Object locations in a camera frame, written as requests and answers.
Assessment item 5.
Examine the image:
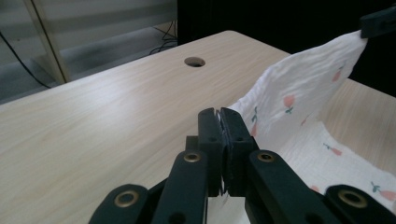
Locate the long black outlet cable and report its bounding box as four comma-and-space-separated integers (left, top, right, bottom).
0, 30, 52, 90

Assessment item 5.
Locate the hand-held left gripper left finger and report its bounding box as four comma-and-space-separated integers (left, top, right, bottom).
186, 107, 226, 198

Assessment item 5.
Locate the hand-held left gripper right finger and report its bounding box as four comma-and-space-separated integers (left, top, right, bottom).
219, 106, 260, 198

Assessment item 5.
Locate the white cloth with pink print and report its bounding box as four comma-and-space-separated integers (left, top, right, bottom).
206, 30, 396, 224

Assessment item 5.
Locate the black floor cable tangle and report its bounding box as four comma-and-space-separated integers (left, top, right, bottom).
148, 21, 178, 56

